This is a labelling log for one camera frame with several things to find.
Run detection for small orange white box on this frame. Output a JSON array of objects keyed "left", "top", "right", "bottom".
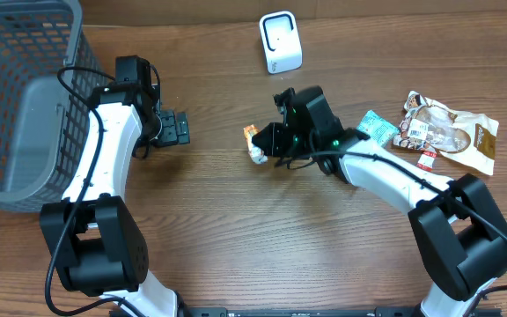
[{"left": 243, "top": 125, "right": 268, "bottom": 165}]

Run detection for red snack stick packet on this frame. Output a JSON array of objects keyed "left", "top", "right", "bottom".
[{"left": 416, "top": 151, "right": 437, "bottom": 172}]

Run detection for beige brown snack bag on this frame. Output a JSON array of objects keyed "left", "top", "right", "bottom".
[{"left": 393, "top": 91, "right": 499, "bottom": 175}]

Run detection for teal orange snack packet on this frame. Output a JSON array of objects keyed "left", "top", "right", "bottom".
[{"left": 356, "top": 110, "right": 399, "bottom": 147}]

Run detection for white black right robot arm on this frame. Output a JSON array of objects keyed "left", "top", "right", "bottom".
[{"left": 252, "top": 85, "right": 507, "bottom": 316}]

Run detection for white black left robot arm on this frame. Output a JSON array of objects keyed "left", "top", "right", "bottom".
[{"left": 40, "top": 55, "right": 191, "bottom": 317}]

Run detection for white barcode scanner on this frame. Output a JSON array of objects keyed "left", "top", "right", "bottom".
[{"left": 259, "top": 11, "right": 303, "bottom": 74}]

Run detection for grey plastic mesh basket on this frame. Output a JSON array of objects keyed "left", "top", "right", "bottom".
[{"left": 0, "top": 0, "right": 107, "bottom": 212}]

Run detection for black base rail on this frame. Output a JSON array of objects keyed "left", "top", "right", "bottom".
[{"left": 110, "top": 306, "right": 503, "bottom": 317}]

